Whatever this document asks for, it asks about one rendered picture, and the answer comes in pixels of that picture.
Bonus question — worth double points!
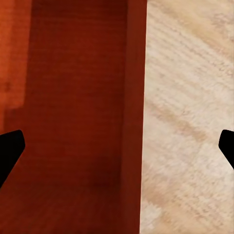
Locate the storage box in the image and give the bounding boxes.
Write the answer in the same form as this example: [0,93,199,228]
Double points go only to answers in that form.
[0,0,147,234]

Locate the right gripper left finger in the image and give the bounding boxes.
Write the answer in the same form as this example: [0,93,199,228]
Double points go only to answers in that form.
[0,130,25,188]

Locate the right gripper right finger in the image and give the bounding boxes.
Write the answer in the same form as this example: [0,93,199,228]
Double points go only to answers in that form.
[218,130,234,169]

